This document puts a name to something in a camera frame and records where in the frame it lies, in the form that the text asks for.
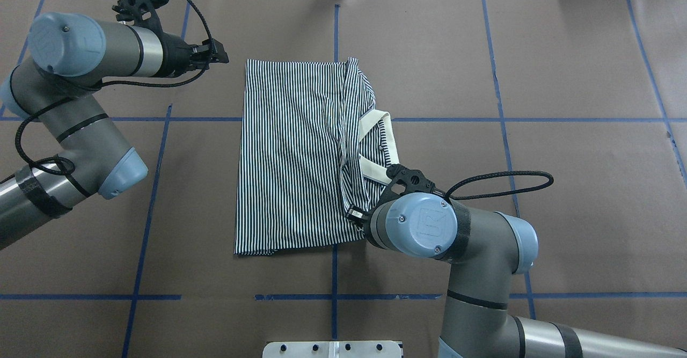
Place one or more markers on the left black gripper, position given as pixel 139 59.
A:
pixel 175 57

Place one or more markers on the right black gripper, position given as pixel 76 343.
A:
pixel 355 215

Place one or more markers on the striped polo shirt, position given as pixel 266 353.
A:
pixel 313 146

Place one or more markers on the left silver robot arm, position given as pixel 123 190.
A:
pixel 70 146

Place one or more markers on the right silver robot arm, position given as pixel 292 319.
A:
pixel 485 250

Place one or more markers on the white metal base plate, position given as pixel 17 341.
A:
pixel 355 348

